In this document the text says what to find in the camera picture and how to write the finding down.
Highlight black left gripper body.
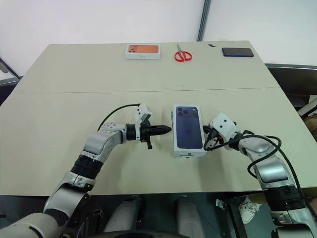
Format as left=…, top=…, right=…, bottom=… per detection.
left=139, top=123, right=153, bottom=151

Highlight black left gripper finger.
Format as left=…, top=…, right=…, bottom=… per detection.
left=149, top=128, right=172, bottom=136
left=149, top=124, right=172, bottom=131

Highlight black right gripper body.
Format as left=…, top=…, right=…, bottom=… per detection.
left=210, top=132, right=227, bottom=148

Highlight white phone box lid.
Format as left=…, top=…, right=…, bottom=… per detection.
left=172, top=103, right=207, bottom=156

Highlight white box bottom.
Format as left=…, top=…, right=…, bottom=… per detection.
left=170, top=111, right=208, bottom=160

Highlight white box with orange print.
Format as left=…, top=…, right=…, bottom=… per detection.
left=124, top=44, right=162, bottom=60

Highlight white sneaker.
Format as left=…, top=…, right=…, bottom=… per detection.
left=238, top=196, right=262, bottom=225

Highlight black table leg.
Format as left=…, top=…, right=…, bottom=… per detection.
left=223, top=201, right=245, bottom=238

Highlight black flat smartphone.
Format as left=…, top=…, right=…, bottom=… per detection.
left=221, top=47, right=255, bottom=58

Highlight grey rounded padded shape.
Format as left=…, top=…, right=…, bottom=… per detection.
left=102, top=195, right=146, bottom=234

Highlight camouflage patterned trousers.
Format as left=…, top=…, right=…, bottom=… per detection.
left=304, top=116, right=317, bottom=143

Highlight black storage crate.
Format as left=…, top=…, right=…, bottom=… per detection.
left=264, top=63, right=317, bottom=110

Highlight grey metal pole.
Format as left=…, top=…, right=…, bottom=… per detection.
left=196, top=0, right=214, bottom=42

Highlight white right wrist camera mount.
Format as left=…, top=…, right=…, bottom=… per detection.
left=210, top=112, right=237, bottom=140

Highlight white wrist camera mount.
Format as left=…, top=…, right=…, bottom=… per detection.
left=210, top=112, right=237, bottom=140
left=134, top=103, right=153, bottom=125

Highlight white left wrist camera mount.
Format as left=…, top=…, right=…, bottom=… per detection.
left=134, top=103, right=153, bottom=125

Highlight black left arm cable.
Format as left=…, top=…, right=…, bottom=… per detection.
left=97, top=103, right=141, bottom=131

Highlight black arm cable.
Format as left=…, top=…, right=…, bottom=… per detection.
left=97, top=103, right=141, bottom=131
left=232, top=120, right=314, bottom=211

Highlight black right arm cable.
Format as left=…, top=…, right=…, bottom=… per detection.
left=232, top=120, right=314, bottom=211

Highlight red handled scissors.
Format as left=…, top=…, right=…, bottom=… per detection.
left=174, top=43, right=194, bottom=63

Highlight grey metal frame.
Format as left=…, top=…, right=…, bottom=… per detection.
left=0, top=56, right=21, bottom=86

